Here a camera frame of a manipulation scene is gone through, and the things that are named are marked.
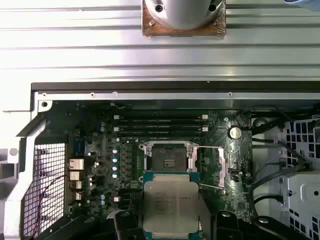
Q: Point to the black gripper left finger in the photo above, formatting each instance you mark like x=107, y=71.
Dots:
x=125, y=230

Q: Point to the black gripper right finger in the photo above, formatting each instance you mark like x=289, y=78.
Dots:
x=237, y=230

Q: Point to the black silver PC case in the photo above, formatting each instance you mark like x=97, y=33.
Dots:
x=150, y=96

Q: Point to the silver green CPU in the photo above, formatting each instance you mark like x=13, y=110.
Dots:
x=170, y=200

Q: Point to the pale blue teach pendant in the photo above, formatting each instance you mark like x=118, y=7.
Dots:
x=307, y=3

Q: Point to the silver perforated drive cage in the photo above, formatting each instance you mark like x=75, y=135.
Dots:
x=302, y=190

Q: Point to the green motherboard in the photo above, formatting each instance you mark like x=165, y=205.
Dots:
x=235, y=200

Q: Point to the CPU socket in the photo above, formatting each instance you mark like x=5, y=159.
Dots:
x=170, y=156

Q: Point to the silver coin battery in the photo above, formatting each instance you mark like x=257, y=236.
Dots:
x=235, y=132

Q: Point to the brown square base plate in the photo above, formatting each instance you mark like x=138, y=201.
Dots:
x=185, y=33

